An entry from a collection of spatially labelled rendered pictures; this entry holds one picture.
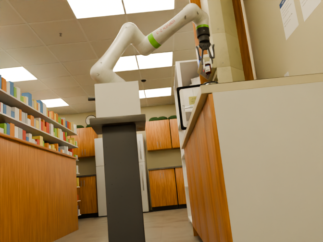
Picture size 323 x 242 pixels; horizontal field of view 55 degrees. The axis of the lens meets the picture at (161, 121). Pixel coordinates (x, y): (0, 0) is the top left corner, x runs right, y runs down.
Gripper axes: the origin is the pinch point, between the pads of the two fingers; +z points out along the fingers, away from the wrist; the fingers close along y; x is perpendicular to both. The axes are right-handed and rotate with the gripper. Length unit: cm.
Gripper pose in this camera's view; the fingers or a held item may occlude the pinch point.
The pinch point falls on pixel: (207, 64)
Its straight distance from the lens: 218.3
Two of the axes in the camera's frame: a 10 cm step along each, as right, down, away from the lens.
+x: -0.2, -2.1, -9.8
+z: 1.0, 9.7, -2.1
